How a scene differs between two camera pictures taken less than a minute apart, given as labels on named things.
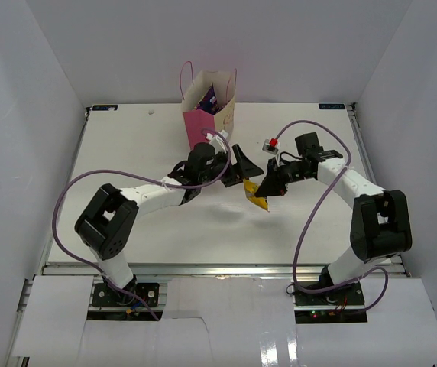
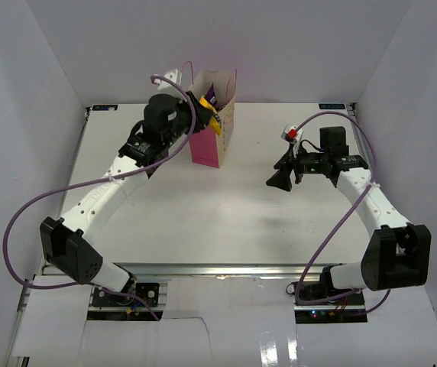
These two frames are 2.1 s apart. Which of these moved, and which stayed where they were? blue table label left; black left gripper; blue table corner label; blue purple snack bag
Moved: black left gripper
Stayed: blue table corner label; blue purple snack bag; blue table label left
